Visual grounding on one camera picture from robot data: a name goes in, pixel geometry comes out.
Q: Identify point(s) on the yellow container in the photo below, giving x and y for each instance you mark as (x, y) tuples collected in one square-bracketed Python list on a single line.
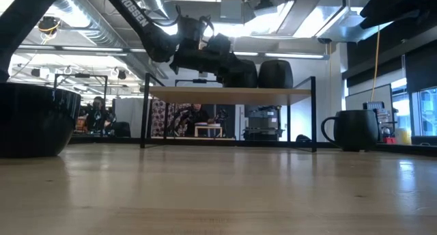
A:
[(404, 136)]

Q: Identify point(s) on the glossy all-black mug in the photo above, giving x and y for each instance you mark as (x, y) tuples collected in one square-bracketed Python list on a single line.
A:
[(34, 122)]

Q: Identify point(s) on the white partition panel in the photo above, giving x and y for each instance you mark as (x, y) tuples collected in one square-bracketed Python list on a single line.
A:
[(131, 113)]

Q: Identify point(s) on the wooden shelf riser black frame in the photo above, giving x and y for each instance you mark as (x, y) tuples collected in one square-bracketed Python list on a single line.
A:
[(232, 95)]

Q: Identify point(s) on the black bag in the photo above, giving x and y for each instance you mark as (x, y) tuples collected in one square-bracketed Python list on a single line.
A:
[(121, 130)]

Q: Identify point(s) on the matte all-black mug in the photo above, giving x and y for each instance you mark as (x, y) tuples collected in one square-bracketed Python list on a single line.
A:
[(248, 77)]

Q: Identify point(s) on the person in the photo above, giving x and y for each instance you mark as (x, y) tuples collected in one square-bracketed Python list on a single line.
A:
[(196, 117), (99, 117)]

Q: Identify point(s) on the patterned fabric panel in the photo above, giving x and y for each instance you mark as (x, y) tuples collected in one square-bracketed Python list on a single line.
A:
[(157, 116)]

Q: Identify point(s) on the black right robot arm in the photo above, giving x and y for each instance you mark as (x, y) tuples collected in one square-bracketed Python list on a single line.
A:
[(403, 2)]

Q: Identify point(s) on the silver round duct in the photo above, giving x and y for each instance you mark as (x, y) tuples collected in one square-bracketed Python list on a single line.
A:
[(153, 1)]

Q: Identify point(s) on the black ceiling spotlight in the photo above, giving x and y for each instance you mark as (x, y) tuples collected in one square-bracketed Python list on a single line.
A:
[(35, 72), (122, 74)]

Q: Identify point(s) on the fluorescent ceiling light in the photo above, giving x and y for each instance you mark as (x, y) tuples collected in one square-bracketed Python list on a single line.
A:
[(92, 49), (293, 55)]

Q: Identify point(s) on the small red object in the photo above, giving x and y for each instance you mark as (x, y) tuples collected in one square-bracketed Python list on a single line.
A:
[(389, 140)]

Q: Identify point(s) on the silver rectangular duct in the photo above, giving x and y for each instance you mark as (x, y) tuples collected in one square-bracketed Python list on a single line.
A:
[(341, 28)]

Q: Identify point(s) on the small white shelf riser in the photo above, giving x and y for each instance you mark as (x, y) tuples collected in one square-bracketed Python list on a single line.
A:
[(208, 127)]

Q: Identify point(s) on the grey junction box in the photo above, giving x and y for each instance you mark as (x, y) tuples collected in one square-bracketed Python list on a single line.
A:
[(232, 11)]

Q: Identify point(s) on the black ceiling device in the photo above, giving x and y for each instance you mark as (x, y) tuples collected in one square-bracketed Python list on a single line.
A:
[(48, 25)]

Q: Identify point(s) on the dark equipment cart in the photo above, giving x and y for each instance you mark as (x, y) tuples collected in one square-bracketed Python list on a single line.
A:
[(263, 120)]

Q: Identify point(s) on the small black round object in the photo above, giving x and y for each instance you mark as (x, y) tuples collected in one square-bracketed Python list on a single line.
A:
[(303, 138)]

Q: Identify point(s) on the black aluminium table frame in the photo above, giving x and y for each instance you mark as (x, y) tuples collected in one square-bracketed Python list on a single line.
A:
[(205, 142)]

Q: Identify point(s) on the black metal workstation frame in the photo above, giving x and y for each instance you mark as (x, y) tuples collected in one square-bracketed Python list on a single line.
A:
[(82, 75)]

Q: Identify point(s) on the black mug red interior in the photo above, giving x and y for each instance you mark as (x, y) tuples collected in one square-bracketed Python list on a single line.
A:
[(274, 74)]

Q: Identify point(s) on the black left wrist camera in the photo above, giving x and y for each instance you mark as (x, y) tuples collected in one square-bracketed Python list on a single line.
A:
[(218, 43)]

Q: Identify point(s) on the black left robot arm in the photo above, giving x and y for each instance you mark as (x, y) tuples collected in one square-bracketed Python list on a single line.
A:
[(136, 16)]

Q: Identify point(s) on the black mug green interior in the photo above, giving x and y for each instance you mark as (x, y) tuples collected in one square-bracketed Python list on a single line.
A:
[(356, 130)]

